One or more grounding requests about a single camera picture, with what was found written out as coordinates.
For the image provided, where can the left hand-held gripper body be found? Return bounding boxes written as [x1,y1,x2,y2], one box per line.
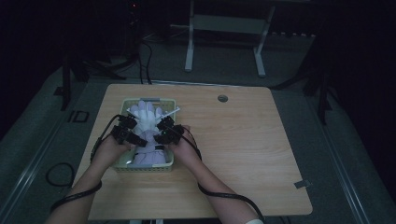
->
[110,107,140,146]

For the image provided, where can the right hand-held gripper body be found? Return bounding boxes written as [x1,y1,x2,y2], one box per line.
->
[160,106,185,146]

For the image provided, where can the purple glove with white fingers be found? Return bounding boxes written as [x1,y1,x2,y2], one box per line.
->
[129,100,169,166]

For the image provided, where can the pale green plastic basket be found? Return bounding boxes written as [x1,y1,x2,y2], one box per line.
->
[112,97,177,174]

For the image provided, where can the person's right hand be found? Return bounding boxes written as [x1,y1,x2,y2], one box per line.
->
[167,124,204,170]

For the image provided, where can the person's left hand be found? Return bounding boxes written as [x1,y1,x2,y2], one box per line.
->
[92,134,137,172]

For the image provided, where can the black tripod stand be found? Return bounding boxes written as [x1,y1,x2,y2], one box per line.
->
[270,60,335,126]
[52,50,128,112]

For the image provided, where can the grey tape piece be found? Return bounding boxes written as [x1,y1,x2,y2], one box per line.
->
[293,179,313,189]

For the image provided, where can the black hanging cables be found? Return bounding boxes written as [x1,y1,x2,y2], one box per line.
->
[135,38,154,86]

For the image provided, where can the left hand-held gripper black cable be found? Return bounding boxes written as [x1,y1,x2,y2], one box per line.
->
[49,114,125,214]

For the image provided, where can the black cable loop on floor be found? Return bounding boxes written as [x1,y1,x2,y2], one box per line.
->
[45,161,77,189]

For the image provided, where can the white metal desk frame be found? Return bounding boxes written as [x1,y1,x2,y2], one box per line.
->
[169,0,278,78]

